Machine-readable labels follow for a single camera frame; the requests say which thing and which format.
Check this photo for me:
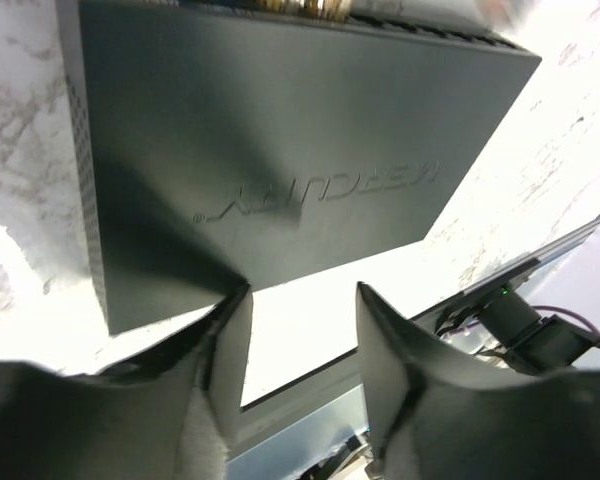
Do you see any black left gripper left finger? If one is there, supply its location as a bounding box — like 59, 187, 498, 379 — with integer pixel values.
0, 287, 253, 479

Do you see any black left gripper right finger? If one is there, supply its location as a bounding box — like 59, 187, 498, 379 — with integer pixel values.
356, 283, 600, 479

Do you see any black network switch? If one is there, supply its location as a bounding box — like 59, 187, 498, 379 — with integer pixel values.
56, 1, 540, 334

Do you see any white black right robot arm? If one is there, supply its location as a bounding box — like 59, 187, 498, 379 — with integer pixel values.
435, 287, 600, 375

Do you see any aluminium front rail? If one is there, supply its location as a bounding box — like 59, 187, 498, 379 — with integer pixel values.
462, 214, 600, 295

